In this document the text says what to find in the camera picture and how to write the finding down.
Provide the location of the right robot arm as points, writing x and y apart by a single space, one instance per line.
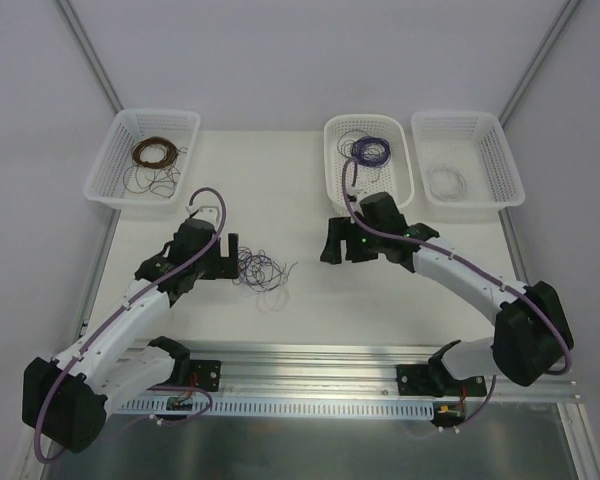
531 336

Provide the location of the right aluminium frame post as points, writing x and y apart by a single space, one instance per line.
551 38

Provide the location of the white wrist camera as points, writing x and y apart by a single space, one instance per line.
208 213
354 198

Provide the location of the aluminium mounting rail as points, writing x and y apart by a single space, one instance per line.
309 371

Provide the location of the aluminium frame post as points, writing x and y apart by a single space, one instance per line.
81 37
551 38

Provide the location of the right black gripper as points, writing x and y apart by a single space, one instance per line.
350 245

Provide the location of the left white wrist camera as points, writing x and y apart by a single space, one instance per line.
208 213

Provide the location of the left white perforated basket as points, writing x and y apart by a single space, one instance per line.
143 161

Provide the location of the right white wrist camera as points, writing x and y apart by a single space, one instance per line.
354 198

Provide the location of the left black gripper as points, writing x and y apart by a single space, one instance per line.
220 261

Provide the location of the right white perforated basket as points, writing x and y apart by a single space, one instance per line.
467 169

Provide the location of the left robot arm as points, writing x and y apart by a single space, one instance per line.
69 398

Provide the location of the left aluminium frame post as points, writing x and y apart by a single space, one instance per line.
81 37

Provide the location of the white perforated basket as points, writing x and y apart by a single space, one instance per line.
143 161
467 169
391 171

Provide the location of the middle white perforated basket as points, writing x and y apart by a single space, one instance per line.
391 171

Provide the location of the white slotted cable duct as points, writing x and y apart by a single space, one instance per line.
385 409

